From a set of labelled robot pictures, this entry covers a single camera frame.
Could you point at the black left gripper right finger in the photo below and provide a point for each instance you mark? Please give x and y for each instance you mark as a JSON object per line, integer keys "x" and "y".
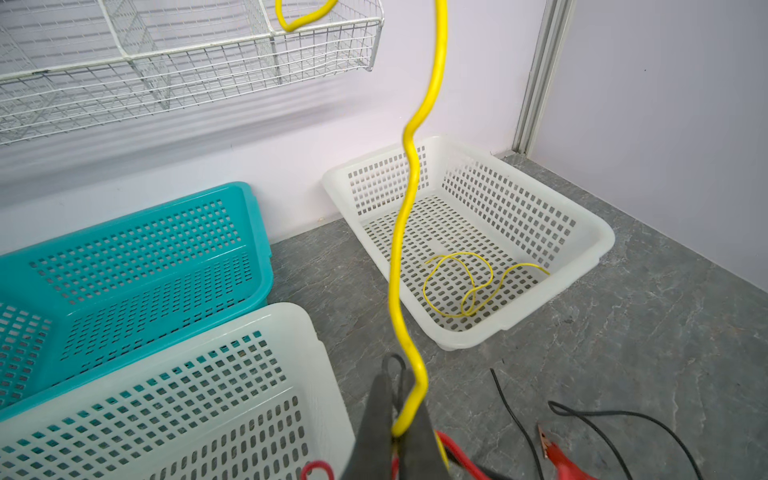
{"x": 418, "y": 452}

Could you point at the white wire wall shelf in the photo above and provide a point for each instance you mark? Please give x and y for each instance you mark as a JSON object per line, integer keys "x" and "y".
{"x": 72, "y": 65}

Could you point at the white plastic basket far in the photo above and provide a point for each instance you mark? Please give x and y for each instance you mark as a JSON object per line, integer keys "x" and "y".
{"x": 486, "y": 244}

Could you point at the teal plastic basket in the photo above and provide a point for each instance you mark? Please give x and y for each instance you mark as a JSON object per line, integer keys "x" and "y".
{"x": 80, "y": 306}

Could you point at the white plastic basket near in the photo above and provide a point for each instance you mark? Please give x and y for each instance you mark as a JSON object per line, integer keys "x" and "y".
{"x": 255, "y": 398}

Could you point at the red alligator clip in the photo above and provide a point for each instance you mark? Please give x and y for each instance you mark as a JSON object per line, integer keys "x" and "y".
{"x": 566, "y": 469}

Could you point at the white plastic basket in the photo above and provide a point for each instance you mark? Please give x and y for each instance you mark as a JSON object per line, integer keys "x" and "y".
{"x": 255, "y": 398}
{"x": 486, "y": 244}

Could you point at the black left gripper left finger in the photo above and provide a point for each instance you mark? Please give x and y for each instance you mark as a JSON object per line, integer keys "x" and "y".
{"x": 371, "y": 456}

